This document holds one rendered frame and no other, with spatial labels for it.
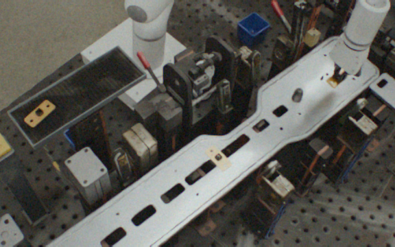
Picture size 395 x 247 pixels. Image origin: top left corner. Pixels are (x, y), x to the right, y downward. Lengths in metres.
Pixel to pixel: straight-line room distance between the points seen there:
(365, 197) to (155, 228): 0.82
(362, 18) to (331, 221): 0.73
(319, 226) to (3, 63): 2.09
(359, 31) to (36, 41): 2.17
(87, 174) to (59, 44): 1.85
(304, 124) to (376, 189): 0.46
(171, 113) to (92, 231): 0.39
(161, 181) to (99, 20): 1.92
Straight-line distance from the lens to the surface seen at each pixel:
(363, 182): 1.83
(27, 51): 3.05
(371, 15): 1.32
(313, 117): 1.53
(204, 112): 1.51
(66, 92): 1.34
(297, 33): 1.61
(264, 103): 1.52
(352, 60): 1.45
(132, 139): 1.33
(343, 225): 1.73
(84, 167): 1.27
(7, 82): 2.93
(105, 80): 1.35
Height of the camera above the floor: 2.23
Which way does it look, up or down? 58 degrees down
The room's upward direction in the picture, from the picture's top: 5 degrees clockwise
